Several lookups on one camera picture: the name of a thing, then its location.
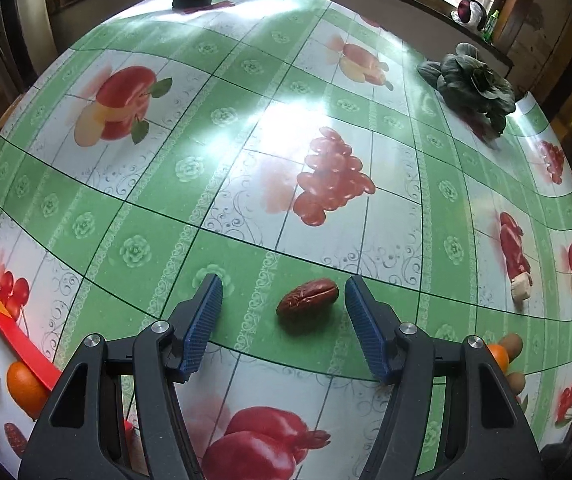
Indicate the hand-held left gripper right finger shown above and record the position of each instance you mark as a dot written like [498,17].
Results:
[363,320]

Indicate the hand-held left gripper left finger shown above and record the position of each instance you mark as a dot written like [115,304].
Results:
[203,320]

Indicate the red date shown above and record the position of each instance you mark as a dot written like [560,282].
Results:
[308,302]
[15,440]

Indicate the red-rimmed white tray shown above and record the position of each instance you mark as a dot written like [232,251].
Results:
[26,345]

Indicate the large orange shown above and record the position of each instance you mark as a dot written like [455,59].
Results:
[26,387]

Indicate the small orange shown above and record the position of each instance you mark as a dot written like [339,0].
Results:
[498,356]

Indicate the green fruit-print tablecloth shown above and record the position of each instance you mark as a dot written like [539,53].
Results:
[266,160]

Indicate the dark leafy vegetable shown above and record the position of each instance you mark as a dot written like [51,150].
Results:
[475,85]

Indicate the green bottle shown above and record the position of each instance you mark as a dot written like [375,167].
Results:
[491,25]

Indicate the red and white object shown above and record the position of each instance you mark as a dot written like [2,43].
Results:
[469,10]

